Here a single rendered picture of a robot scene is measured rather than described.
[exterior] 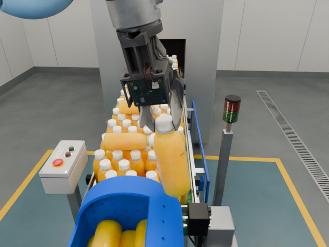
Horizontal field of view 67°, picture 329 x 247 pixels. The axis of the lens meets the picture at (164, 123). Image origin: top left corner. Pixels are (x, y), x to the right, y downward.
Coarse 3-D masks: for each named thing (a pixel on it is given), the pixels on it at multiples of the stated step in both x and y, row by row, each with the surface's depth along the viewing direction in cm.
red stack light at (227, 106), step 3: (225, 99) 100; (225, 102) 99; (228, 102) 98; (231, 102) 97; (237, 102) 97; (240, 102) 98; (225, 105) 100; (228, 105) 98; (231, 105) 98; (234, 105) 97; (237, 105) 98; (225, 108) 100; (228, 108) 99; (231, 108) 98; (234, 108) 98; (237, 108) 98; (231, 111) 99; (234, 111) 98
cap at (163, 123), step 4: (160, 116) 52; (164, 116) 51; (168, 116) 51; (156, 120) 50; (160, 120) 50; (164, 120) 50; (168, 120) 50; (156, 124) 50; (160, 124) 49; (164, 124) 49; (168, 124) 49; (172, 124) 50; (160, 128) 49; (164, 128) 49; (168, 128) 49
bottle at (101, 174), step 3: (111, 168) 92; (99, 171) 91; (102, 171) 91; (105, 171) 91; (99, 174) 91; (102, 174) 90; (99, 177) 91; (102, 177) 91; (105, 177) 90; (99, 180) 92
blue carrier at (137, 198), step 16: (128, 176) 63; (96, 192) 62; (112, 192) 59; (128, 192) 59; (144, 192) 60; (160, 192) 62; (80, 208) 63; (96, 208) 69; (112, 208) 69; (128, 208) 69; (144, 208) 69; (160, 208) 58; (176, 208) 63; (80, 224) 67; (96, 224) 73; (128, 224) 73; (160, 224) 54; (176, 224) 59; (80, 240) 66; (160, 240) 51; (176, 240) 55
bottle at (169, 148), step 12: (156, 132) 52; (168, 132) 50; (156, 144) 51; (168, 144) 50; (180, 144) 51; (156, 156) 53; (168, 156) 51; (180, 156) 52; (168, 168) 52; (180, 168) 53; (168, 180) 54; (180, 180) 54; (168, 192) 56; (180, 192) 56
